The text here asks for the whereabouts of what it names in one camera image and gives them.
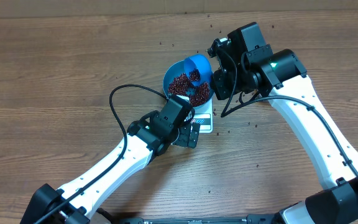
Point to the white digital kitchen scale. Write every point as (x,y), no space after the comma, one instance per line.
(204,117)

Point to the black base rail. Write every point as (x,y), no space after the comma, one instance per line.
(249,219)

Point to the red beans in bowl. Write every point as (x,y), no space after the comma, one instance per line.
(181,85)

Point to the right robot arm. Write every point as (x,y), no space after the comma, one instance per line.
(248,65)

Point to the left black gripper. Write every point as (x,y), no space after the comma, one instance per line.
(183,138)

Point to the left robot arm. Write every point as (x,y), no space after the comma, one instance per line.
(143,141)

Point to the blue plastic measuring scoop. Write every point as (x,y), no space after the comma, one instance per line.
(201,63)

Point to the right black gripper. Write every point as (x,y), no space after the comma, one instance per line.
(219,79)

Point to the blue metal bowl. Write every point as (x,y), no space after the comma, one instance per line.
(176,70)

